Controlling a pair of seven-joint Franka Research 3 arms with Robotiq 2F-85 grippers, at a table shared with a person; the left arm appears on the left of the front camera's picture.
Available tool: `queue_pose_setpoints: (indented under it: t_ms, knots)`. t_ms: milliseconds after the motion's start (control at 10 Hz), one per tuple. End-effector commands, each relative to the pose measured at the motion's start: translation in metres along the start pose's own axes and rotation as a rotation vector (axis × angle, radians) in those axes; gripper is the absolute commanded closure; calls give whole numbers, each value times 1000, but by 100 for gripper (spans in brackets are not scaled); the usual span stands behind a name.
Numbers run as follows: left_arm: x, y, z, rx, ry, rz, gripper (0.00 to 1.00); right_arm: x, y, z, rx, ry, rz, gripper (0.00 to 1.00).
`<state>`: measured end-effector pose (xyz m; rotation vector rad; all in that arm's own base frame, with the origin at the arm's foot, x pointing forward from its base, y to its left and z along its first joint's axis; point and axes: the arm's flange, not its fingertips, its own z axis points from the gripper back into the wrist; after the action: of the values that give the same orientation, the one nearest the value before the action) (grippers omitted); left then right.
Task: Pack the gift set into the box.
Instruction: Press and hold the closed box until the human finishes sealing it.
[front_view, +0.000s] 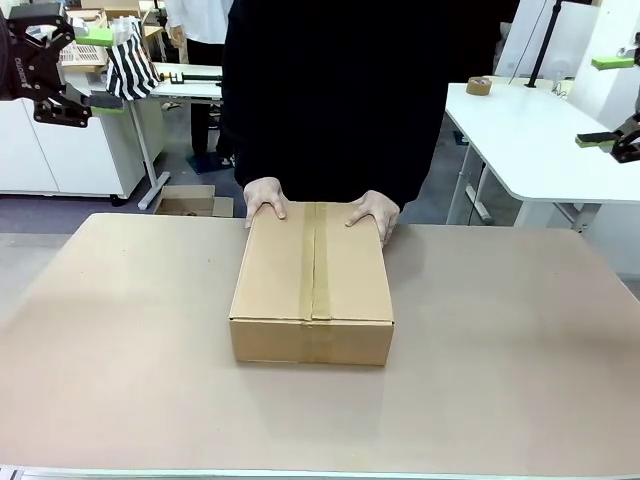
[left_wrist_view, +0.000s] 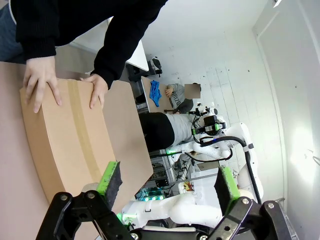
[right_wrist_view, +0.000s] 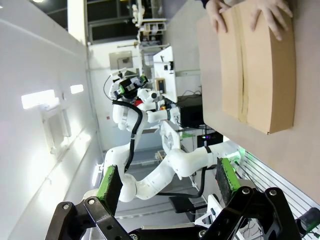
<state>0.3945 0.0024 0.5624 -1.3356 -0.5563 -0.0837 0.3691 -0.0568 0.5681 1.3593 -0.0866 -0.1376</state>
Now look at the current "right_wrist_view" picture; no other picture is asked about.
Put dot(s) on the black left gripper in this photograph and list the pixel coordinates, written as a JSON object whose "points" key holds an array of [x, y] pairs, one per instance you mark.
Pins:
{"points": [[130, 88]]}

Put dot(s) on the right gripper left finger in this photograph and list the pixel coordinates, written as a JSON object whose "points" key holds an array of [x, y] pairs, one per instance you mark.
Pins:
{"points": [[110, 190]]}

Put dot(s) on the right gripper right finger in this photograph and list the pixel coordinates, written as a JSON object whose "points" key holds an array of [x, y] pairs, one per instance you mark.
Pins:
{"points": [[225, 180]]}

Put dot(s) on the brown cardboard box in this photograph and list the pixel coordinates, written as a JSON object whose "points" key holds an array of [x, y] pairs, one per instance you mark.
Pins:
{"points": [[267, 80]]}

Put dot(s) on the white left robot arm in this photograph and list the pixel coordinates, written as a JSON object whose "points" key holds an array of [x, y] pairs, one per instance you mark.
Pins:
{"points": [[180, 162]]}

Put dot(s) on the white fan housing box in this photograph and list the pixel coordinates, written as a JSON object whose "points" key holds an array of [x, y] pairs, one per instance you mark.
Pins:
{"points": [[170, 140]]}

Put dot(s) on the person's right hand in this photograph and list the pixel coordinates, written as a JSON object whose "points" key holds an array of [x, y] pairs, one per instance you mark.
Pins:
{"points": [[216, 10]]}

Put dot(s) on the person's left hand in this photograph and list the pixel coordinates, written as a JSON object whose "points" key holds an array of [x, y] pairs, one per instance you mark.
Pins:
{"points": [[272, 12]]}

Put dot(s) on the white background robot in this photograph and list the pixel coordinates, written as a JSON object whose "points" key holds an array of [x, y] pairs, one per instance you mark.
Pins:
{"points": [[150, 95]]}

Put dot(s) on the tall white equipment cabinet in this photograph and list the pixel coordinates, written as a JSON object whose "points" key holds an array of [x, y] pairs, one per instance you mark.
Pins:
{"points": [[165, 57]]}

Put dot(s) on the black computer tower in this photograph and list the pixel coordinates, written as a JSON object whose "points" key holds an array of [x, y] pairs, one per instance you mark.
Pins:
{"points": [[210, 140]]}

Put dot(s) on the background shelving rack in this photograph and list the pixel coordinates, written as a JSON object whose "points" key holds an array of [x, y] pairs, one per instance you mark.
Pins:
{"points": [[152, 27]]}

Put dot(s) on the small rectangular ceiling light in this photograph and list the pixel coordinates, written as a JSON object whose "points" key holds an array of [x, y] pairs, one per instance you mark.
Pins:
{"points": [[76, 89]]}

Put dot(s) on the white ceiling air conditioner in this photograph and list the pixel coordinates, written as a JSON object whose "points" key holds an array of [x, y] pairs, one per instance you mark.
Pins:
{"points": [[57, 130]]}

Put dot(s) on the beige tape strip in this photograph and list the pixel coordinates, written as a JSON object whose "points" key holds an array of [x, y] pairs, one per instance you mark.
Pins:
{"points": [[241, 62]]}

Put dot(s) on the large rectangular ceiling light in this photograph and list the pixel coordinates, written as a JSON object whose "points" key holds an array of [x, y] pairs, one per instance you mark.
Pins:
{"points": [[37, 98]]}

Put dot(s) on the grey framed wall board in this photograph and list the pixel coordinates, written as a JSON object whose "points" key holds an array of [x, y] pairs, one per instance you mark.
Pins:
{"points": [[120, 60]]}

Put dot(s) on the slotted aluminium base plate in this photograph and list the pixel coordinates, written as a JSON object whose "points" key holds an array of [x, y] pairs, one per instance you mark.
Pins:
{"points": [[270, 180]]}

